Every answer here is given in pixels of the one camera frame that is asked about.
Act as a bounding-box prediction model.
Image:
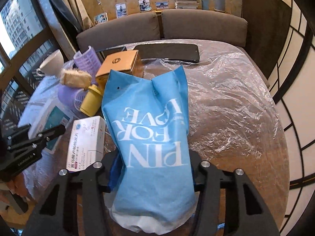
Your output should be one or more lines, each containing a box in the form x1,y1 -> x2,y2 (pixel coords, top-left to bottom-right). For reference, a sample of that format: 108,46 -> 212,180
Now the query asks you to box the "purple hair roller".
73,46 -> 101,84
58,84 -> 88,118

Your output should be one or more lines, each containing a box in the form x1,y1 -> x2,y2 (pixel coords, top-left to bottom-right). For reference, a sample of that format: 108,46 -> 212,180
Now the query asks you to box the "person's hand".
1,173 -> 28,204

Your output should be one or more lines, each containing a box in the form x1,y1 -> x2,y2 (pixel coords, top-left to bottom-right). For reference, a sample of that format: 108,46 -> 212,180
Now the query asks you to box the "white rectangular box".
27,98 -> 74,155

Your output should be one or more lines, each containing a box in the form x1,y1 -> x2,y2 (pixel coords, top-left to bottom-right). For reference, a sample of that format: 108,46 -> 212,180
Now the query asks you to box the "white blue medicine box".
66,116 -> 106,171

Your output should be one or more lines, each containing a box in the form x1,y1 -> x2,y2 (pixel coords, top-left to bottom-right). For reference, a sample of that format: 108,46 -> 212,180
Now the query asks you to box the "white ceramic cup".
36,50 -> 64,78

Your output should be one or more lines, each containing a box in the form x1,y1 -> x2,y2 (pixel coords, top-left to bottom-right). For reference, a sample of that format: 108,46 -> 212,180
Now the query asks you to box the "black tablet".
96,46 -> 127,63

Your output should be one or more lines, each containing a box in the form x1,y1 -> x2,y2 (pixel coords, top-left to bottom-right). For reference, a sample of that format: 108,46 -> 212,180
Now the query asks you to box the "brown cardboard box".
95,50 -> 144,90

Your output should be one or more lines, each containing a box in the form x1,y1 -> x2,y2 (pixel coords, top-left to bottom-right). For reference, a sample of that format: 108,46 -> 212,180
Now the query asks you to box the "beige curtain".
37,0 -> 94,59

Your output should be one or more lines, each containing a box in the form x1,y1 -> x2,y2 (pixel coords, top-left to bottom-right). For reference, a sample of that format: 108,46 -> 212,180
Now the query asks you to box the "shoji screen partition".
268,1 -> 314,235

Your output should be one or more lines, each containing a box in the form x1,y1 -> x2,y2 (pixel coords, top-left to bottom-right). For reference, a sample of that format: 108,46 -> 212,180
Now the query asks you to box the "photo card leftmost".
94,12 -> 108,25

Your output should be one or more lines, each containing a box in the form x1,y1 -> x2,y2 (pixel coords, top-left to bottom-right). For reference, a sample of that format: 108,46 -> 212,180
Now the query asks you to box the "photo card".
94,12 -> 108,25
155,1 -> 169,10
115,3 -> 128,18
138,0 -> 152,12

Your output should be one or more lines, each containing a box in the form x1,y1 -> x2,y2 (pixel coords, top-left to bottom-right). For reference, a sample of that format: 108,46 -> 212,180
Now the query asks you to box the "right sofa back cushion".
161,9 -> 248,47

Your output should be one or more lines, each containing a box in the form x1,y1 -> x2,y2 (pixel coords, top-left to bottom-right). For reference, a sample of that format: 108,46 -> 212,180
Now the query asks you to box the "sofa cushion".
161,9 -> 248,47
76,12 -> 160,52

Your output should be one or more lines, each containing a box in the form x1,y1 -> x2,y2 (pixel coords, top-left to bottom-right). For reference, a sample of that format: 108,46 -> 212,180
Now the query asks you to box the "left sofa back cushion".
76,12 -> 160,52

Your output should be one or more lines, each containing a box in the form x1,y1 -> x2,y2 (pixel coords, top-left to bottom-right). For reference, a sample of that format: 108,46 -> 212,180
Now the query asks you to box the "small blue cylinder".
201,0 -> 210,11

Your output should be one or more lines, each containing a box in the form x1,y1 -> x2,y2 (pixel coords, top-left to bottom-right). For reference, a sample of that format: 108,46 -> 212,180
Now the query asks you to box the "stack of books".
174,0 -> 201,10

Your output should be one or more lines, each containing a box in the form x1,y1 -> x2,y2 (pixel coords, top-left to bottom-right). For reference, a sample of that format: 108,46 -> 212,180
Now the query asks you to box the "dark wooden cabinet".
241,0 -> 292,78

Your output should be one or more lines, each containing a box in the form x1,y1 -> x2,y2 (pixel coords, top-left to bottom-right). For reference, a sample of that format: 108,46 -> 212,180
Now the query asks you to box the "grey speaker cylinder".
214,0 -> 225,13

